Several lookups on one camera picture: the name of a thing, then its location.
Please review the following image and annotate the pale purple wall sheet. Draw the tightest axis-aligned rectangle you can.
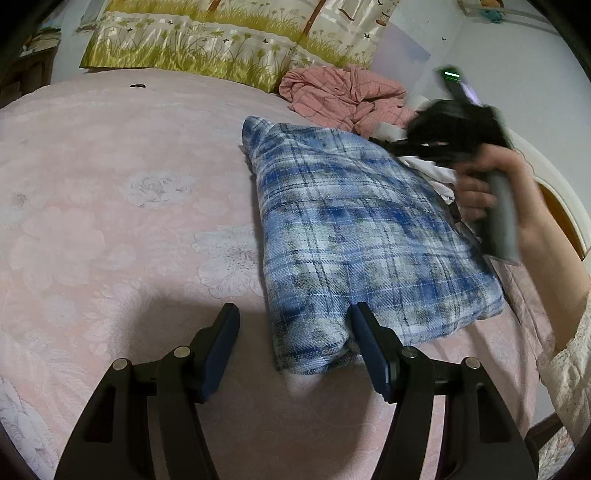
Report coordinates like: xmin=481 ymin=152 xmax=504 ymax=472
xmin=373 ymin=22 xmax=431 ymax=72

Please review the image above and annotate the small doll figure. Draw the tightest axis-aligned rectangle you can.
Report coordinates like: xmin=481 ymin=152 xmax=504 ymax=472
xmin=480 ymin=0 xmax=505 ymax=23

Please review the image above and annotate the blue plaid shirt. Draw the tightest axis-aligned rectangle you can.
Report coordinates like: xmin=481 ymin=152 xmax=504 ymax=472
xmin=242 ymin=115 xmax=505 ymax=377

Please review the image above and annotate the white lace sleeve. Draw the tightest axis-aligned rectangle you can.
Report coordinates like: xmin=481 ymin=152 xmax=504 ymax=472
xmin=536 ymin=305 xmax=591 ymax=462

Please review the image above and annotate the white wall shelf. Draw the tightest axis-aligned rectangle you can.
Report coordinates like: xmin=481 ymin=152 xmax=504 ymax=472
xmin=457 ymin=0 xmax=527 ymax=24

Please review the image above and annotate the tree print curtain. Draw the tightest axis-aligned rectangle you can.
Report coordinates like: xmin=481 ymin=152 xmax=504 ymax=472
xmin=79 ymin=0 xmax=400 ymax=93

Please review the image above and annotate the brown wooden nightstand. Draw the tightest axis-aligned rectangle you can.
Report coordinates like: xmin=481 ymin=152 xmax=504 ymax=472
xmin=0 ymin=28 xmax=61 ymax=97

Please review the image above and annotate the white carved wooden headboard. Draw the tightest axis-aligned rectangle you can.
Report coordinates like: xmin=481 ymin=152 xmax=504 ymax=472
xmin=508 ymin=129 xmax=591 ymax=261

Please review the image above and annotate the person's right forearm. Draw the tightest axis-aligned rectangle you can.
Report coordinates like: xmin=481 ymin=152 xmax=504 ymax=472
xmin=501 ymin=150 xmax=591 ymax=357

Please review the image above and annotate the white and navy garment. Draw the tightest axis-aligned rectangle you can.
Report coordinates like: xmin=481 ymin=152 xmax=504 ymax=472
xmin=376 ymin=92 xmax=460 ymax=204

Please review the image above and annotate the pink checked quilt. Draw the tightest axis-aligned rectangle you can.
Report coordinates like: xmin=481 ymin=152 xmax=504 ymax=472
xmin=279 ymin=65 xmax=416 ymax=134

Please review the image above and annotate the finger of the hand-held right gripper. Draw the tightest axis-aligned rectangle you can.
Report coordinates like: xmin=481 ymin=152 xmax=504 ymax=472
xmin=368 ymin=134 xmax=458 ymax=163

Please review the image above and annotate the dusty pink pillow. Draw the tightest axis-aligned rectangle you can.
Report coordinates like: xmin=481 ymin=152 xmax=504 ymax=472
xmin=496 ymin=258 xmax=557 ymax=356

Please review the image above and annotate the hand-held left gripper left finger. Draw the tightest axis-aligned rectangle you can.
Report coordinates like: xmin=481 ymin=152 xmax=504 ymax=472
xmin=54 ymin=302 xmax=241 ymax=480

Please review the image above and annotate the person's right hand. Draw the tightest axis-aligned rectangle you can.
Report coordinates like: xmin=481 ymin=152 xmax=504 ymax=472
xmin=455 ymin=150 xmax=514 ymax=228

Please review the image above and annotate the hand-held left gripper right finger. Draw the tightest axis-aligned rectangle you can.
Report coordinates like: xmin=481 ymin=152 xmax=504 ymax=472
xmin=349 ymin=303 xmax=529 ymax=480

